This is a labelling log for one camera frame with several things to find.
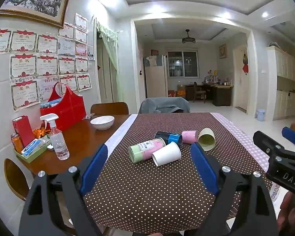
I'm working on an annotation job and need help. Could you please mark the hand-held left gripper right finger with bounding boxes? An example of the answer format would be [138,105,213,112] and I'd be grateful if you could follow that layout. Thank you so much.
[184,142,279,236]

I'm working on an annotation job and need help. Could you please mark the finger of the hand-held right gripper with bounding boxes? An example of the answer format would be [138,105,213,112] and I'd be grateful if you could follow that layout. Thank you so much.
[253,131,286,158]
[282,127,295,151]

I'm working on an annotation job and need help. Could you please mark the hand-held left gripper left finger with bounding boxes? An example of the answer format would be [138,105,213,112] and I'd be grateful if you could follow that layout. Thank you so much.
[19,144,109,236]

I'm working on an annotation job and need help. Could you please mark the beige cup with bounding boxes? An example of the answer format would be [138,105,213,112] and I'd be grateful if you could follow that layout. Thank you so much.
[197,127,216,151]

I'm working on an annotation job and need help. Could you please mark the white paper cup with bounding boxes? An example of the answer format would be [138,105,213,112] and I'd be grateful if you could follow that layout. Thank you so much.
[151,142,182,167]

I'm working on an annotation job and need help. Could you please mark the black and blue cup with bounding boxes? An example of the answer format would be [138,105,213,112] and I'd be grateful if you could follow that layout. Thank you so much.
[154,131,183,150]

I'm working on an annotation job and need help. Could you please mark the green and pink cup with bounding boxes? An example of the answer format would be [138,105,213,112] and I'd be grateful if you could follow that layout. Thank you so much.
[128,138,167,163]

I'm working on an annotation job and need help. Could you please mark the person's right hand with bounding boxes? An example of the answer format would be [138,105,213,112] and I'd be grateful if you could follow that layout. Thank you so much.
[277,190,295,236]

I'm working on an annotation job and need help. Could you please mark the clear spray bottle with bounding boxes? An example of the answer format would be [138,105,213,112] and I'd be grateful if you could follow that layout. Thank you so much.
[40,113,70,161]

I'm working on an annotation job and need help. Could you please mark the white bowl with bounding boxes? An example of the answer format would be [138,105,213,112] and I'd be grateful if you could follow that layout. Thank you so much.
[90,115,115,131]

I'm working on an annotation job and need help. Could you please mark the brown polka dot tablecloth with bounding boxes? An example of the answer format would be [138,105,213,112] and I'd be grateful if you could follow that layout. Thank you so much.
[84,112,276,228]

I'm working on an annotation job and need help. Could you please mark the dark wooden desk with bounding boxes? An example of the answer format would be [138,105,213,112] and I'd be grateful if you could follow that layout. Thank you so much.
[185,83,234,107]

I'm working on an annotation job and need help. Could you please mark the white door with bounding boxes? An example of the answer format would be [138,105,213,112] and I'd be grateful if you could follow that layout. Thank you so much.
[232,45,249,111]

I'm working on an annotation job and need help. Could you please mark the green tray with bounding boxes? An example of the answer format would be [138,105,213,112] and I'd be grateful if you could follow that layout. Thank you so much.
[13,138,52,164]

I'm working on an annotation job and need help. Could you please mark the orange snack packets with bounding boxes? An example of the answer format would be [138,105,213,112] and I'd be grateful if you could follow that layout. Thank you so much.
[33,127,51,138]

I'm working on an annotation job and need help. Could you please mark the blue and white box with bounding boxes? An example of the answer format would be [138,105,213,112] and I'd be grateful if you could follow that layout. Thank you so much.
[21,138,48,158]

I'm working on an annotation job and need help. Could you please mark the wooden desk chair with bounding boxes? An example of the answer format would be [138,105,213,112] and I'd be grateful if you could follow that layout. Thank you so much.
[193,82,207,103]

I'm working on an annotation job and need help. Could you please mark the red door ornament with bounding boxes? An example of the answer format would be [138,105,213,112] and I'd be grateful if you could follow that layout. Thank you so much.
[242,49,249,75]

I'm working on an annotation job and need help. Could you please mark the grey jacket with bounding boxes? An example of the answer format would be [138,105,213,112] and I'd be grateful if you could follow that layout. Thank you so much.
[138,97,191,114]

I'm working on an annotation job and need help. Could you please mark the orange drink can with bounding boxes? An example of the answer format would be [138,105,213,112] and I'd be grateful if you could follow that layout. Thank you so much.
[11,133,24,154]

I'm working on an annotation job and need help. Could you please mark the beige refrigerator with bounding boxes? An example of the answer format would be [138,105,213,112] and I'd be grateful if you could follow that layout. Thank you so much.
[144,55,168,98]

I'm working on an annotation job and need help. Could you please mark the window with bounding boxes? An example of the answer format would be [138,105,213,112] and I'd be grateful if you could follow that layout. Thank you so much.
[167,51,199,77]

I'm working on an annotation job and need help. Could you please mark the light green curtain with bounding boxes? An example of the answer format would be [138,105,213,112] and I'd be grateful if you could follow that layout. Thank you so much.
[96,17,120,102]

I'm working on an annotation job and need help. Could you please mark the round ceiling fan lamp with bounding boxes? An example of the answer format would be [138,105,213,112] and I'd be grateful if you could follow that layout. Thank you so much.
[182,29,195,44]

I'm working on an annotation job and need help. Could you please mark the framed blossom painting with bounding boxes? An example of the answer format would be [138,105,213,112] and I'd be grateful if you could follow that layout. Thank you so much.
[0,0,72,29]

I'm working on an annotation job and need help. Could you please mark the red handled basket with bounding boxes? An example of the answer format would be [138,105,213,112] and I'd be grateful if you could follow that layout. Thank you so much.
[40,82,87,131]

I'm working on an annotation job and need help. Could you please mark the white wall cabinet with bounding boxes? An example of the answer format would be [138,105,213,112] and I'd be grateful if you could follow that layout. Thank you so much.
[267,45,295,120]

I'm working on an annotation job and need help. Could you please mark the wall of award certificates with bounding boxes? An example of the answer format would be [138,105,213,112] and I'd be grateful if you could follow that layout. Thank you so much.
[0,12,96,112]

